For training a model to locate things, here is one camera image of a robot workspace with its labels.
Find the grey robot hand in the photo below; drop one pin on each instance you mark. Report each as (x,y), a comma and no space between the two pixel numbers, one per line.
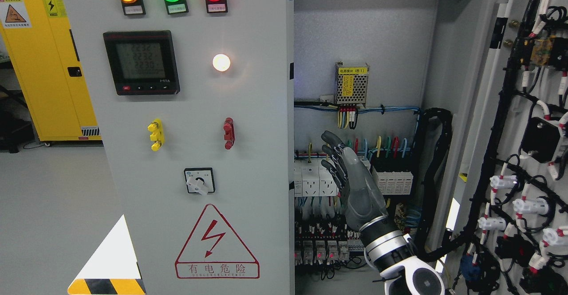
(361,198)

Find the grey cabinet door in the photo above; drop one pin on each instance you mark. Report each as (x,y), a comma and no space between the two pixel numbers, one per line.
(251,179)
(498,70)

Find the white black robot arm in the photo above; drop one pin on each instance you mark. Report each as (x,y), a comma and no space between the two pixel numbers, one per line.
(389,252)

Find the black surge protector block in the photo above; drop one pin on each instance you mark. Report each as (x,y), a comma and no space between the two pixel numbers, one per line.
(393,177)

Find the white breaker and socket row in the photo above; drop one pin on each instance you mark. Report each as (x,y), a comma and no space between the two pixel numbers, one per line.
(311,179)

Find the lower relay and breaker row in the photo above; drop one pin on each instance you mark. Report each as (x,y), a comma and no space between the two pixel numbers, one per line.
(325,242)

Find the metal mesh power supply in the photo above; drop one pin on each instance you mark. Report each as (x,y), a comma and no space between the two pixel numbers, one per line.
(351,81)

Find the red electric warning sticker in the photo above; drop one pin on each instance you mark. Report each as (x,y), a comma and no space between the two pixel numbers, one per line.
(213,250)

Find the white indicator lamp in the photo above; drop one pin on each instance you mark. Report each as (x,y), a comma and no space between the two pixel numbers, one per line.
(221,62)

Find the black digital power meter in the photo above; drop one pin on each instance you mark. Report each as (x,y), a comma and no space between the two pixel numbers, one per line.
(142,62)

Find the yellow safety cabinet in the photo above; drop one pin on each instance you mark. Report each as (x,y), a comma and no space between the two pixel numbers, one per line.
(39,41)

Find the red terminal post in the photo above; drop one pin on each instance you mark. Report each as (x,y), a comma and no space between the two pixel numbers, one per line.
(229,129)

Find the black rotary selector switch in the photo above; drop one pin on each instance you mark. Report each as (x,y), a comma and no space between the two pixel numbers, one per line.
(200,180)

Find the yellow terminal post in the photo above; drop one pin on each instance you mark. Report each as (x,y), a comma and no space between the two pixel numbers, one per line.
(156,129)

